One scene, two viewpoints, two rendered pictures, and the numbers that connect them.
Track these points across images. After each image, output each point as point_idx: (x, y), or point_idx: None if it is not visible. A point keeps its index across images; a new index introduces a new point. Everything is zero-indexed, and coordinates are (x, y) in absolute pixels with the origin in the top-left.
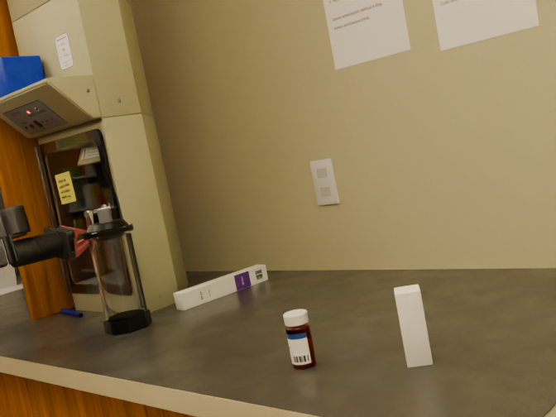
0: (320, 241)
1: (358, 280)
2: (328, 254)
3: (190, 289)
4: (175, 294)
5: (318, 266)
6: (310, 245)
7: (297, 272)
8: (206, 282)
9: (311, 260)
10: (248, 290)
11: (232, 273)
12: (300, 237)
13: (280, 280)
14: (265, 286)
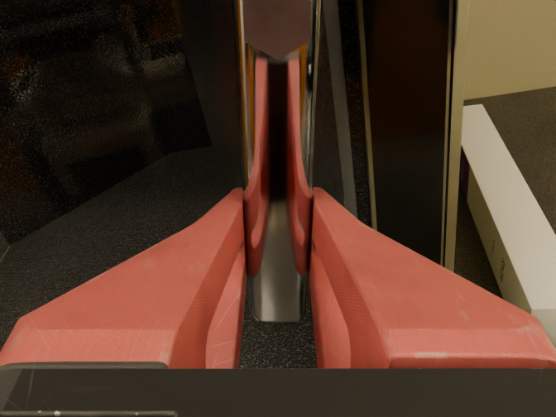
0: (532, 21)
1: None
2: (545, 49)
3: (548, 264)
4: (552, 310)
5: (503, 81)
6: (498, 35)
7: (496, 104)
8: (503, 212)
9: (489, 69)
10: (548, 189)
11: (472, 153)
12: (473, 18)
13: (524, 134)
14: (555, 164)
